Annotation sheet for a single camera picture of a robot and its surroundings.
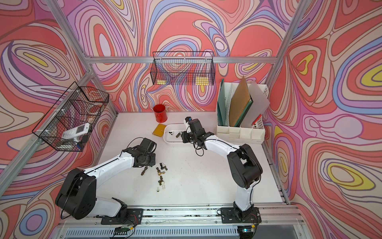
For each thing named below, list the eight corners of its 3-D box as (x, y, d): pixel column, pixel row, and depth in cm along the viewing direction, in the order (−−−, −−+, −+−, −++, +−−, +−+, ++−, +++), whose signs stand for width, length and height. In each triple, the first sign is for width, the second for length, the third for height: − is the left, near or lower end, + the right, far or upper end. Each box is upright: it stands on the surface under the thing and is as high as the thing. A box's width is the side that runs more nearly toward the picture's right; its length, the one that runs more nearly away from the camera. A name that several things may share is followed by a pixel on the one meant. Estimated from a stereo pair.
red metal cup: (155, 123, 116) (152, 113, 108) (156, 114, 123) (154, 104, 114) (166, 123, 116) (164, 113, 108) (168, 114, 123) (166, 104, 114)
